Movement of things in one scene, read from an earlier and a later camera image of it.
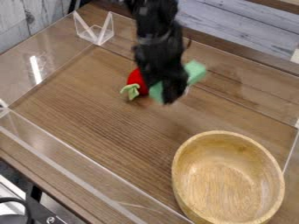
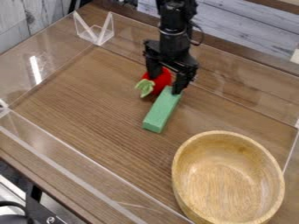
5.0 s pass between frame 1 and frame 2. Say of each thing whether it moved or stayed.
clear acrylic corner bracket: stayed
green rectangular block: moved
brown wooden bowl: stayed
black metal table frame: stayed
